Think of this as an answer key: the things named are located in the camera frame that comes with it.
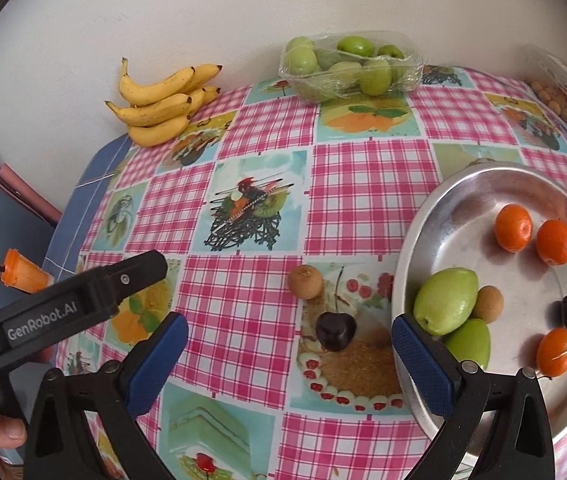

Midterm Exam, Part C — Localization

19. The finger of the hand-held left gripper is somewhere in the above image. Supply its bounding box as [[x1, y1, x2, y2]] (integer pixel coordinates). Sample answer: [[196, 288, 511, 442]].
[[86, 251, 168, 313]]

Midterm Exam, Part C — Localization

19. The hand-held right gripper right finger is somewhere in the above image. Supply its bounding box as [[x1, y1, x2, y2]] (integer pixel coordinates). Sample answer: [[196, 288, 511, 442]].
[[392, 313, 557, 480]]

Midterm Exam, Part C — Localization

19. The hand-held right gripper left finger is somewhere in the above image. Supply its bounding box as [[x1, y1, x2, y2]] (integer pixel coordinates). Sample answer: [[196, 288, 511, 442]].
[[24, 311, 189, 480]]

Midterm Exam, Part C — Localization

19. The dark cherry with stem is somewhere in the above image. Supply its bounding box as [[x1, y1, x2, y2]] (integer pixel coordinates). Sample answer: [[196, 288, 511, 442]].
[[315, 266, 357, 353]]

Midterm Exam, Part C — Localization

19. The brown kiwi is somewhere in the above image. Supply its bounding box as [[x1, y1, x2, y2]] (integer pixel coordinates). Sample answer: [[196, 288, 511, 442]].
[[473, 285, 505, 324], [287, 265, 324, 301]]

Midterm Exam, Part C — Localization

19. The round metal plate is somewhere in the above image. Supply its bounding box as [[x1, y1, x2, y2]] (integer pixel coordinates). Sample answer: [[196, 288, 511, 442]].
[[392, 161, 567, 468]]

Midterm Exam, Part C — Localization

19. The orange tangerine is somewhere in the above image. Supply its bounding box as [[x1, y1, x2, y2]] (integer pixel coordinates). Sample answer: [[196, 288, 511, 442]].
[[536, 218, 567, 266], [494, 203, 534, 253], [536, 327, 567, 379]]

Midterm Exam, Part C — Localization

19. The orange plastic cup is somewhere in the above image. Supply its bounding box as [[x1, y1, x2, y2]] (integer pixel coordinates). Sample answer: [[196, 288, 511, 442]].
[[2, 248, 54, 294]]

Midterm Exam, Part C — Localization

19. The small green apple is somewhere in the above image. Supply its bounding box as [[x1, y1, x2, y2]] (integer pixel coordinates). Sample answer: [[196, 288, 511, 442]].
[[444, 318, 492, 372]]

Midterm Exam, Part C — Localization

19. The blue tablecloth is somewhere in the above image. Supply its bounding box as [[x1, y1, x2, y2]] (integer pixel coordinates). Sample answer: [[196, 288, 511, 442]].
[[43, 132, 136, 281]]

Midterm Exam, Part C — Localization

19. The yellow banana bunch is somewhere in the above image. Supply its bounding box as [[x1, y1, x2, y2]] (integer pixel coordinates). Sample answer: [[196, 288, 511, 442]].
[[104, 57, 224, 148]]

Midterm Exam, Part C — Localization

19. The wrapped tray of green jujubes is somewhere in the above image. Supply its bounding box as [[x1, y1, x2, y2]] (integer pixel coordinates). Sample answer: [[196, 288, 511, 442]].
[[278, 30, 427, 103]]

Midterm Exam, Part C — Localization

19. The clear box of longans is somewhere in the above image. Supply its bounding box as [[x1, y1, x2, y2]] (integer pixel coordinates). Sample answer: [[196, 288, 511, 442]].
[[523, 42, 567, 138]]

